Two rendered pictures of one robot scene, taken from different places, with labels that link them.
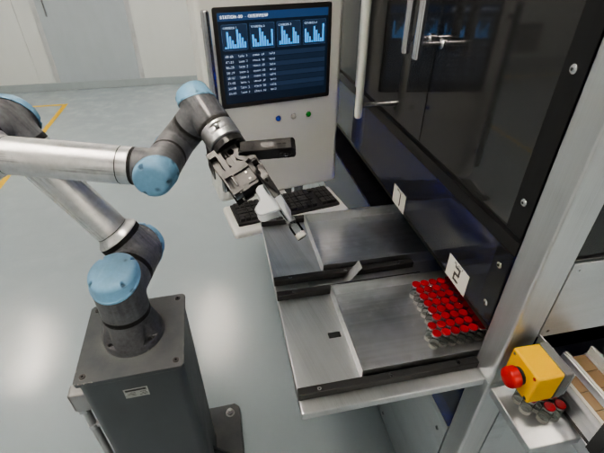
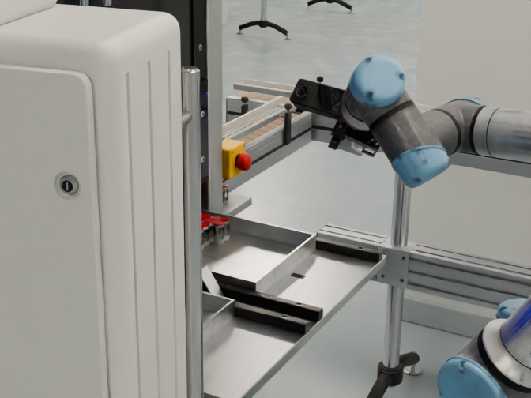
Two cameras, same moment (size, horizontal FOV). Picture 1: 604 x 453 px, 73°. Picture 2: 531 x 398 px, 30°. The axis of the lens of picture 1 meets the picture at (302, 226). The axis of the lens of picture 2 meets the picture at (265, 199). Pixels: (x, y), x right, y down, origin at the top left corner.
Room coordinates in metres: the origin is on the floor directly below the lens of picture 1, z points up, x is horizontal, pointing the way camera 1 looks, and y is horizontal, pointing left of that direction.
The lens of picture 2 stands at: (2.04, 0.99, 1.73)
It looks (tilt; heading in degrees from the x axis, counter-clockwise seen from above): 21 degrees down; 219
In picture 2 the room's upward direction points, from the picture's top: 1 degrees clockwise
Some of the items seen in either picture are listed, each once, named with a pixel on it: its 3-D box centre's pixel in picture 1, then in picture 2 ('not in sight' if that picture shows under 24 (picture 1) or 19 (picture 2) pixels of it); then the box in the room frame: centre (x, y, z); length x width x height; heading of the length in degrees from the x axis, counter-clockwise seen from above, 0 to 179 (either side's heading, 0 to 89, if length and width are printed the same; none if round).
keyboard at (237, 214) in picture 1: (285, 203); not in sight; (1.32, 0.06, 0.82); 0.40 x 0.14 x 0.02; 112
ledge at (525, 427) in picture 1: (538, 413); (212, 204); (0.45, -0.48, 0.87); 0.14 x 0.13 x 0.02; 102
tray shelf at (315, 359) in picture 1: (360, 281); (198, 300); (0.83, -0.16, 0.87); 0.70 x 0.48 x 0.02; 12
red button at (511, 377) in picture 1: (514, 376); (242, 161); (0.45, -0.39, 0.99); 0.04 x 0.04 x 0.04; 12
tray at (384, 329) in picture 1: (412, 317); (213, 247); (0.68, -0.27, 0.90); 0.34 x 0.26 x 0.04; 102
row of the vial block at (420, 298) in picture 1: (428, 312); (195, 239); (0.69, -0.31, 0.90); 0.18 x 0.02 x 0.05; 12
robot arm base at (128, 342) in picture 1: (129, 321); not in sight; (0.72, 0.45, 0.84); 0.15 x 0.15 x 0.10
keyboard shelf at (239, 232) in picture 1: (282, 205); not in sight; (1.35, 0.08, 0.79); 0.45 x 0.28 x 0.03; 112
